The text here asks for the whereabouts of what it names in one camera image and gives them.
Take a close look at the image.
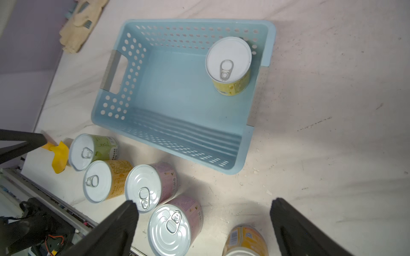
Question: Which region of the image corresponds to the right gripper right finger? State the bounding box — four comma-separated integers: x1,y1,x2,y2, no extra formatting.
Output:
270,198,351,256

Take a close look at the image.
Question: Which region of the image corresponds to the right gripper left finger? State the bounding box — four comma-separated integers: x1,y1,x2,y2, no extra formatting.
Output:
62,201,139,256

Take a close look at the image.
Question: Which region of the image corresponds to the pink label can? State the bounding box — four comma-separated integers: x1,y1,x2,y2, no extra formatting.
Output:
124,162,178,214
148,195,204,256

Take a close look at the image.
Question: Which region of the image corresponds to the orange label can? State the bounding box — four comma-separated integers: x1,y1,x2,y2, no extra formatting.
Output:
83,160,133,203

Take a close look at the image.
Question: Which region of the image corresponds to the light blue plastic basket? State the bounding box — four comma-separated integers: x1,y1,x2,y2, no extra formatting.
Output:
91,19,276,175

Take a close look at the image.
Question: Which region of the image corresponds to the yellow label can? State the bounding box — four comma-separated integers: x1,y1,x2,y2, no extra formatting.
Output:
206,37,252,96

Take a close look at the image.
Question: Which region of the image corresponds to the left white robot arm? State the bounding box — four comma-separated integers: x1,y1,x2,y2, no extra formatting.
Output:
1,129,48,164

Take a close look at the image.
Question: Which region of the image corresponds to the upside-down orange can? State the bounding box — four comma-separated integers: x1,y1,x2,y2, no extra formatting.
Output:
222,225,269,256

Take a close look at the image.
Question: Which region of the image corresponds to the green label can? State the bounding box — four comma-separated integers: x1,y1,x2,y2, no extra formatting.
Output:
68,133,119,171

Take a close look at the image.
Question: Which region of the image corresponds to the yellow plastic scoop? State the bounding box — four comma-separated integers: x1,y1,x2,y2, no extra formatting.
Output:
42,141,69,174

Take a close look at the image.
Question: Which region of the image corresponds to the beige work glove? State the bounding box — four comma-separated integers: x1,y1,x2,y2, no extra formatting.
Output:
59,0,109,53

